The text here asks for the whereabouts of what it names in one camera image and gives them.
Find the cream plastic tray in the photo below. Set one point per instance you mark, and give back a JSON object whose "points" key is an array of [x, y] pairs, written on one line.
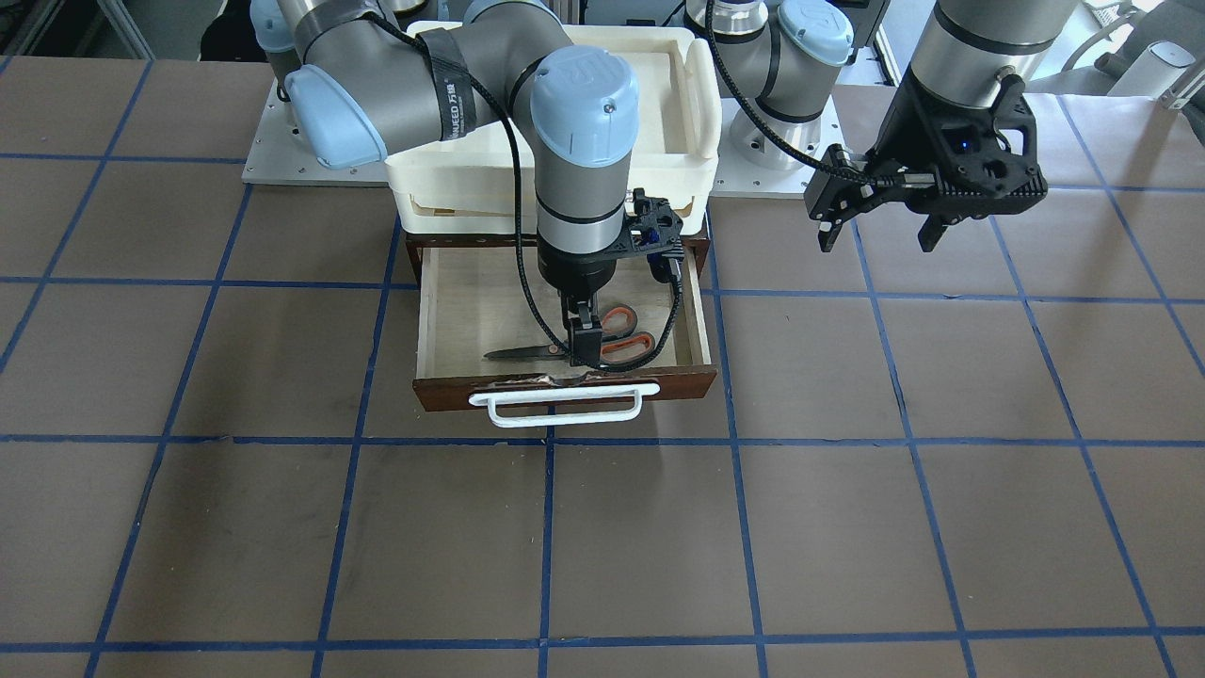
{"points": [[466, 187]]}

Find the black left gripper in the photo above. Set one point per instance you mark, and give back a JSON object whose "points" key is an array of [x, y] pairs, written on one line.
{"points": [[906, 130]]}

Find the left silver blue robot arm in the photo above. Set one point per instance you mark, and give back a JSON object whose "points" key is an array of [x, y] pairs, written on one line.
{"points": [[784, 61]]}

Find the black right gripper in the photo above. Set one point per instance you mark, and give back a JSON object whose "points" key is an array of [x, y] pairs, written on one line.
{"points": [[576, 272]]}

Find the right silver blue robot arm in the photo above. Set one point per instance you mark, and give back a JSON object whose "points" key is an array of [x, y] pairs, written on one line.
{"points": [[362, 90]]}

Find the dark brown wooden cabinet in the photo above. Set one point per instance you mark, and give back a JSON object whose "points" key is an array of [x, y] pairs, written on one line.
{"points": [[598, 236]]}

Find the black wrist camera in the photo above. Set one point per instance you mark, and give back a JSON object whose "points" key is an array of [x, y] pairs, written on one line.
{"points": [[654, 231]]}

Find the light wooden drawer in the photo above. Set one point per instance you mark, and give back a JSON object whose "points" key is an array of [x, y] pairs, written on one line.
{"points": [[472, 304]]}

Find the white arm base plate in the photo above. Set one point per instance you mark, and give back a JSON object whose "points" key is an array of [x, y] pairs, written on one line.
{"points": [[281, 156], [750, 166]]}

